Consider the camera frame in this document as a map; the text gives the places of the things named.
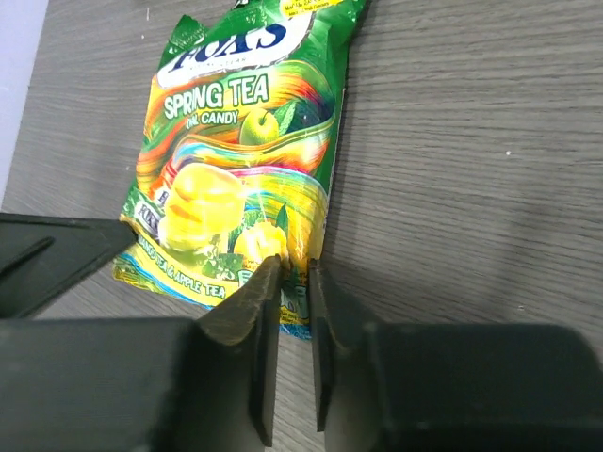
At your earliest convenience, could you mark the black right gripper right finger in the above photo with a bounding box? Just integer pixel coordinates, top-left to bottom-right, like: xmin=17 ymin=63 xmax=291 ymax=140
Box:
xmin=308 ymin=260 xmax=602 ymax=451

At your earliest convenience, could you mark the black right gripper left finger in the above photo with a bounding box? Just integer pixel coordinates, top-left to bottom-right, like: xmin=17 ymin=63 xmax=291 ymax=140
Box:
xmin=1 ymin=256 xmax=283 ymax=451

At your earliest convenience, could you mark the green Fox's spring tea bag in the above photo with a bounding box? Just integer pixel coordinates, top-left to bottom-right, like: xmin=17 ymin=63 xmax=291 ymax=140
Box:
xmin=113 ymin=1 xmax=366 ymax=339

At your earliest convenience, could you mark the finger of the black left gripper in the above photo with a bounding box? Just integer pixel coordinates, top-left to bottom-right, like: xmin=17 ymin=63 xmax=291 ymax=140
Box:
xmin=1 ymin=213 xmax=137 ymax=318

